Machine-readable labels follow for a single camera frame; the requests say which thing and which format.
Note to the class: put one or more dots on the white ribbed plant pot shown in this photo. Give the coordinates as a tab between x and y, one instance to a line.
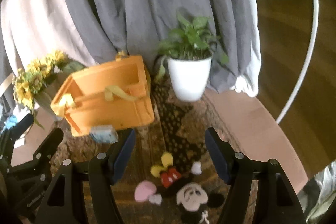
189	78

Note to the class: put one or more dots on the green potted plant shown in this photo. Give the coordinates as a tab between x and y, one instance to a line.
192	40

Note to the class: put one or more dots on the blue cloth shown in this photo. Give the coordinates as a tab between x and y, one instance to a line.
10	122

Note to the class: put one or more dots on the yellow sunflower bouquet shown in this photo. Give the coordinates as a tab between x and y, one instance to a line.
46	72

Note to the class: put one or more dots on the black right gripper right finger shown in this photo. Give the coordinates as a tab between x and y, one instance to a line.
276	200

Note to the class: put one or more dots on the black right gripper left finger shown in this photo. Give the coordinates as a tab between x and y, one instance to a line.
82	190

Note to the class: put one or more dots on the orange plastic crate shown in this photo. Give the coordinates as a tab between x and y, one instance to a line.
116	93

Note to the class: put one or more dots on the patterned paisley rug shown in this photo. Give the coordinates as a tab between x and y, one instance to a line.
149	147

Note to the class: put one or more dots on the white sheer curtain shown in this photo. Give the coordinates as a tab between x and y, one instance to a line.
33	28

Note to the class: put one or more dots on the tissue pack box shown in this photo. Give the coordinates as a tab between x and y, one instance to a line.
104	134

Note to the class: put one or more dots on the black yellow dotted cloth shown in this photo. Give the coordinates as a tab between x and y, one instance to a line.
182	132

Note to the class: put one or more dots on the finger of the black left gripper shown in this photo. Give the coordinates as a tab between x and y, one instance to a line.
10	136
40	164

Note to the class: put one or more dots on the pink white mushroom plush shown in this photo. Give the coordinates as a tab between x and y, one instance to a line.
147	191

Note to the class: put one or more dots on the mickey mouse plush toy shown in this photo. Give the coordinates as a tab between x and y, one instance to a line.
193	201

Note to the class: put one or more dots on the grey ribbed metal vase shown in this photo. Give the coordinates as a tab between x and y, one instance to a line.
44	99

